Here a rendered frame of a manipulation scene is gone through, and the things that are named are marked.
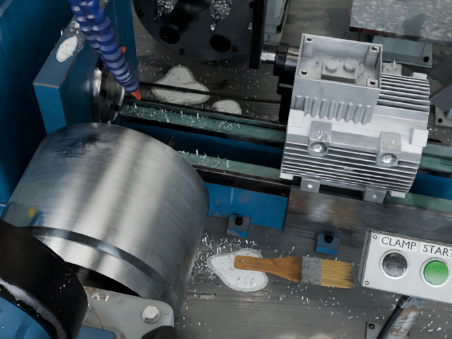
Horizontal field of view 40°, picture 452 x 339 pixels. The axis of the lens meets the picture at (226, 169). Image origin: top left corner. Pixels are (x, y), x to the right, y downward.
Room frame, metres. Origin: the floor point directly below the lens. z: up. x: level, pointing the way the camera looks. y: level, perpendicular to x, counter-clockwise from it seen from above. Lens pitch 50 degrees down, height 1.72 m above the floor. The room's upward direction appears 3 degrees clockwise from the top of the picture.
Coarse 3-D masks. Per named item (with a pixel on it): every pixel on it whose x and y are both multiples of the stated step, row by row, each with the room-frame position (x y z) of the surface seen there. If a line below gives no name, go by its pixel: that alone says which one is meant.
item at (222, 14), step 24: (144, 0) 0.96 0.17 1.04; (168, 0) 0.92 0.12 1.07; (192, 0) 0.94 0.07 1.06; (216, 0) 0.92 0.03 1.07; (240, 0) 0.93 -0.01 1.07; (144, 24) 0.96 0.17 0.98; (168, 24) 0.95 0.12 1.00; (192, 24) 0.94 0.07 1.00; (216, 24) 0.87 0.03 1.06; (240, 24) 0.93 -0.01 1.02; (192, 48) 0.94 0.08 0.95; (216, 48) 0.93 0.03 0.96; (240, 48) 0.93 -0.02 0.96
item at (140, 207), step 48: (48, 144) 0.51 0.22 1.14; (96, 144) 0.49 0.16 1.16; (144, 144) 0.50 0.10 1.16; (48, 192) 0.42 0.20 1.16; (96, 192) 0.42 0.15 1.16; (144, 192) 0.43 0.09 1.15; (192, 192) 0.47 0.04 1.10; (48, 240) 0.36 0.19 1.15; (96, 240) 0.36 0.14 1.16; (144, 240) 0.38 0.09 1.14; (192, 240) 0.42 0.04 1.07; (144, 288) 0.33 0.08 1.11
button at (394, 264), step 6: (384, 258) 0.41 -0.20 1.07; (390, 258) 0.40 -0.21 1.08; (396, 258) 0.40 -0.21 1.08; (402, 258) 0.40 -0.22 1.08; (384, 264) 0.40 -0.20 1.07; (390, 264) 0.40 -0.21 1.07; (396, 264) 0.40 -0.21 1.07; (402, 264) 0.40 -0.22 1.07; (384, 270) 0.39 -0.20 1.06; (390, 270) 0.39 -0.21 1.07; (396, 270) 0.39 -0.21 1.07; (402, 270) 0.39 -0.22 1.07; (396, 276) 0.39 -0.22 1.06
